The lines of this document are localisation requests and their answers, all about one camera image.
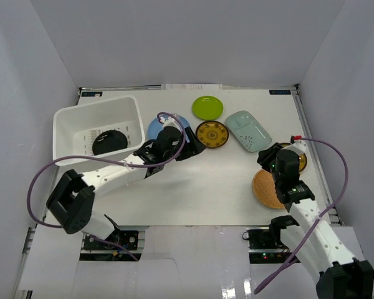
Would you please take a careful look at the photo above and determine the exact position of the yellow patterned plate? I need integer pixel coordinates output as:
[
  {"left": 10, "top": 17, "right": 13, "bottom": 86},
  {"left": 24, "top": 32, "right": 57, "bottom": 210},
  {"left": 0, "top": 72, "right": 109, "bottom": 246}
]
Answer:
[
  {"left": 280, "top": 143, "right": 308, "bottom": 173},
  {"left": 195, "top": 120, "right": 229, "bottom": 149}
]

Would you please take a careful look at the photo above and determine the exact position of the blue round plate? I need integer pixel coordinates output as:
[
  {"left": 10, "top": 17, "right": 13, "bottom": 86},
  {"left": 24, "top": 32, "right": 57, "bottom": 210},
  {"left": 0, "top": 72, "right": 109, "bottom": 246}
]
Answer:
[{"left": 147, "top": 113, "right": 190, "bottom": 140}]

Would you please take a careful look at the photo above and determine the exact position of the pale green oblong dish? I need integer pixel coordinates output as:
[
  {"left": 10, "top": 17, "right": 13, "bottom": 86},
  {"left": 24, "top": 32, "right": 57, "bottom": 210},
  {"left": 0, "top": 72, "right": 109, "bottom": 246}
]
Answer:
[{"left": 225, "top": 110, "right": 272, "bottom": 153}]

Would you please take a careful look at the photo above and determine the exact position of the orange woven round plate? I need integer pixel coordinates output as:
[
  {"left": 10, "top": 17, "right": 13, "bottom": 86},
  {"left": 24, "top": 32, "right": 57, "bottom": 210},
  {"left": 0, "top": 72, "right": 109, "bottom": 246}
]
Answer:
[{"left": 252, "top": 169, "right": 284, "bottom": 210}]

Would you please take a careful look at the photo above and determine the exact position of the green round plate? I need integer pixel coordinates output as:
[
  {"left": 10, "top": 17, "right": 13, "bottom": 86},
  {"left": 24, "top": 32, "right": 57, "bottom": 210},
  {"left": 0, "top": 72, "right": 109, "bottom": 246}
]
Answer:
[{"left": 192, "top": 95, "right": 224, "bottom": 120}]

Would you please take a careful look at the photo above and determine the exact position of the white plastic bin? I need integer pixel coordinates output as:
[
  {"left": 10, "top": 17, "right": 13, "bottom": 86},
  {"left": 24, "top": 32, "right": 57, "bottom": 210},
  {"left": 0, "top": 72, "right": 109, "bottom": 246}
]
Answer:
[{"left": 52, "top": 95, "right": 145, "bottom": 159}]

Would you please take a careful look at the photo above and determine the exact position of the black glossy plate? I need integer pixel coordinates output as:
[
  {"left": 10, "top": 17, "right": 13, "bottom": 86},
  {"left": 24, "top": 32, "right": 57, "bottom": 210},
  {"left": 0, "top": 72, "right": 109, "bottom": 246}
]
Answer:
[{"left": 92, "top": 130, "right": 128, "bottom": 156}]

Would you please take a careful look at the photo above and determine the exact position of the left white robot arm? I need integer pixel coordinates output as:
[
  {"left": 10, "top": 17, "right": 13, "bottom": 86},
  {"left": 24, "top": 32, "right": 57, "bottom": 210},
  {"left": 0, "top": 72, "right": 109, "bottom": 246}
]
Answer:
[{"left": 46, "top": 126, "right": 206, "bottom": 249}]

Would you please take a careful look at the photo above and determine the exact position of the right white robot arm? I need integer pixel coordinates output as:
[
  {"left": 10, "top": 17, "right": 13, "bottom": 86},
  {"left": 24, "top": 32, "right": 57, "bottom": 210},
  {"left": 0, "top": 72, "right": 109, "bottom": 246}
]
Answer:
[{"left": 257, "top": 141, "right": 374, "bottom": 298}]

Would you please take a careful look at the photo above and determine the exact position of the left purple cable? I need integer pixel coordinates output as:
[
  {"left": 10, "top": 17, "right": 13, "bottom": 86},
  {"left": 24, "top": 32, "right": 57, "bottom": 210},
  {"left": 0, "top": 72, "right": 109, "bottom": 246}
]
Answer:
[{"left": 27, "top": 112, "right": 188, "bottom": 230}]

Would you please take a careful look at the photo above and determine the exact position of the purple cable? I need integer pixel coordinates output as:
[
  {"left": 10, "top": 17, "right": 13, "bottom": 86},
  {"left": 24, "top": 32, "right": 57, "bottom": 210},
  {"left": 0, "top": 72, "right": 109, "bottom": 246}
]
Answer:
[
  {"left": 254, "top": 136, "right": 350, "bottom": 295},
  {"left": 27, "top": 112, "right": 188, "bottom": 230}
]

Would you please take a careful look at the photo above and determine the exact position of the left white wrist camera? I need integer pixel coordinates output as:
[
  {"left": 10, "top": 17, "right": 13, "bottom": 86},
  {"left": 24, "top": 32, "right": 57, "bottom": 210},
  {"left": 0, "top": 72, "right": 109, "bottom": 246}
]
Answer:
[{"left": 158, "top": 115, "right": 182, "bottom": 130}]

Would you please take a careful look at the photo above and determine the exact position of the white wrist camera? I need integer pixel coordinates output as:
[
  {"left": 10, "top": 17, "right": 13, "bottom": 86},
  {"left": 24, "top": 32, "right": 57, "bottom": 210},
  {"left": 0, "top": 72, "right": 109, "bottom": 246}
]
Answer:
[
  {"left": 158, "top": 115, "right": 182, "bottom": 130},
  {"left": 290, "top": 135, "right": 307, "bottom": 155}
]

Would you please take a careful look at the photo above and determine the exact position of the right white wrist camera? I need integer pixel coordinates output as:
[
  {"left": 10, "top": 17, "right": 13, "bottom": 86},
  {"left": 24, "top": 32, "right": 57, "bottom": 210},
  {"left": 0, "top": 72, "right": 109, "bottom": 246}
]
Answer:
[{"left": 290, "top": 135, "right": 307, "bottom": 155}]

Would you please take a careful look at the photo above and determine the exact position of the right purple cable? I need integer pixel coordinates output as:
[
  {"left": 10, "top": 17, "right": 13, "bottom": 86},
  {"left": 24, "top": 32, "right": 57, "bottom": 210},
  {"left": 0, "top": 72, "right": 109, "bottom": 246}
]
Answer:
[{"left": 254, "top": 136, "right": 350, "bottom": 295}]

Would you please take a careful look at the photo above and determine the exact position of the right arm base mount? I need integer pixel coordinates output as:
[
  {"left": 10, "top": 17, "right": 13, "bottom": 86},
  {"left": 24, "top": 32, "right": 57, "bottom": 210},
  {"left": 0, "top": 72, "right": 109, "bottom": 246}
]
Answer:
[{"left": 241, "top": 227, "right": 292, "bottom": 265}]

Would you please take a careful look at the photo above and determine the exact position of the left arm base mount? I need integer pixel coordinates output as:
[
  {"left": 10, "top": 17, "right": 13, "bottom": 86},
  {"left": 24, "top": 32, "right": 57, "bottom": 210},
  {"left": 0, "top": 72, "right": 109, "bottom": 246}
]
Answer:
[{"left": 79, "top": 230, "right": 143, "bottom": 262}]

